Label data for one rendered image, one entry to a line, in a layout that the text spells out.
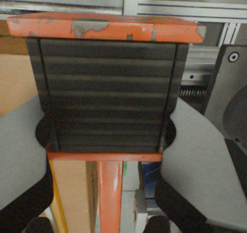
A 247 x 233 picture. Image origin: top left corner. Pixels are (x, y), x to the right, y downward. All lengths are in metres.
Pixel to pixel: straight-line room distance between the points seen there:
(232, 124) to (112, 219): 0.25
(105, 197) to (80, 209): 0.31
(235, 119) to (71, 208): 0.39
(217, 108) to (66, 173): 0.31
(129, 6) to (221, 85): 0.47
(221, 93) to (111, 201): 0.25
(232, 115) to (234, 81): 0.06
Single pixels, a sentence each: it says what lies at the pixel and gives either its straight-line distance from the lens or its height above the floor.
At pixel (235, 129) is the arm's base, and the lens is 0.36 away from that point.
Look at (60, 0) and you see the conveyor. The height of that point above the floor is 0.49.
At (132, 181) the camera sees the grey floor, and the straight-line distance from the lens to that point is 2.22.
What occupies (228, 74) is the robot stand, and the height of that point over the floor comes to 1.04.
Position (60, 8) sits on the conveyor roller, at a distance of 0.79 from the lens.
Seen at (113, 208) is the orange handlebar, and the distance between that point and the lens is 0.19.
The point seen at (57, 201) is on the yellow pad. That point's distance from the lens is 0.44.
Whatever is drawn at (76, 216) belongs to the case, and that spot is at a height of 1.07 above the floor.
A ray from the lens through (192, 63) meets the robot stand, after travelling 0.37.
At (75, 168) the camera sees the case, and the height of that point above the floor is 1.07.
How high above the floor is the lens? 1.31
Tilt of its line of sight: 59 degrees down
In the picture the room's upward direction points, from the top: 177 degrees clockwise
